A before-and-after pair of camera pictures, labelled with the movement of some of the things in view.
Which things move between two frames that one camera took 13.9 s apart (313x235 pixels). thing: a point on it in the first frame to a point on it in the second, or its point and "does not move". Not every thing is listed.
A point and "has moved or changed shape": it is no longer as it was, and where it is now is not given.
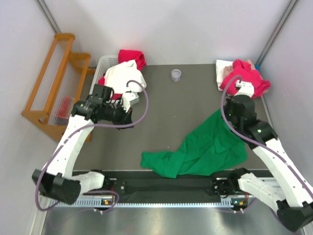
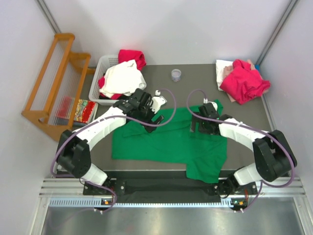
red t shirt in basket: [124, 56] does not move
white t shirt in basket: [118, 76] does not move
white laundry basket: [103, 62] does not move
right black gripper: [228, 104] to [196, 119]
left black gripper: [127, 117] to [148, 120]
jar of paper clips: [175, 74] does not move
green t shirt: [216, 147] has moved or changed shape
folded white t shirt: [220, 65] does not move
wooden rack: [58, 87] does not move
